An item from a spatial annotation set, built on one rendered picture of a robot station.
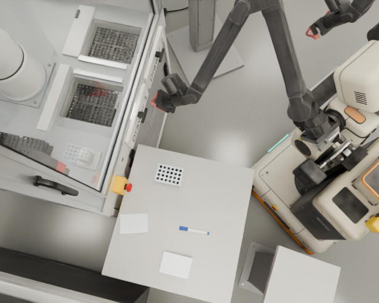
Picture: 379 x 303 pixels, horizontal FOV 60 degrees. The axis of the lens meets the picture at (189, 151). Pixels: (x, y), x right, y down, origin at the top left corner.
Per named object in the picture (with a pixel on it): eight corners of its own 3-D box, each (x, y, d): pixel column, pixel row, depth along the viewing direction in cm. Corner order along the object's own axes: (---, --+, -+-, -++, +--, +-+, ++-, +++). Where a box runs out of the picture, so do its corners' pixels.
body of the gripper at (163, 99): (157, 89, 134) (168, 86, 128) (175, 100, 140) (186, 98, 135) (153, 103, 132) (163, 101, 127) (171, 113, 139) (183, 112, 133)
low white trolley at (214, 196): (236, 191, 229) (255, 169, 156) (218, 284, 214) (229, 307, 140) (156, 173, 234) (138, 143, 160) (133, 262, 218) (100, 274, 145)
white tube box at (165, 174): (184, 170, 156) (184, 169, 152) (180, 187, 154) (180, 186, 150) (159, 165, 157) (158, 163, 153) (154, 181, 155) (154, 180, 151)
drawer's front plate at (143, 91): (148, 93, 161) (145, 83, 150) (133, 149, 153) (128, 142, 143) (145, 92, 161) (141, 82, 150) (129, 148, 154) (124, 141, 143)
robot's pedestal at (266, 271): (294, 257, 217) (343, 266, 143) (282, 303, 210) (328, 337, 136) (250, 241, 220) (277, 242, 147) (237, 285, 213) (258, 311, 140)
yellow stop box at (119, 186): (130, 180, 147) (127, 177, 141) (126, 196, 146) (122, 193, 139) (119, 178, 148) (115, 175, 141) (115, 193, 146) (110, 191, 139)
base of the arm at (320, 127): (317, 144, 112) (342, 122, 113) (308, 126, 108) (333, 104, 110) (300, 139, 119) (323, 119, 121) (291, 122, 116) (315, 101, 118)
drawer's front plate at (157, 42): (164, 38, 168) (162, 25, 158) (150, 89, 161) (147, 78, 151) (161, 38, 168) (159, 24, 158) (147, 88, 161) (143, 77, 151)
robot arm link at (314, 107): (320, 120, 110) (321, 111, 114) (308, 95, 106) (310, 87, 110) (293, 127, 115) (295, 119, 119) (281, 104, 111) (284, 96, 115)
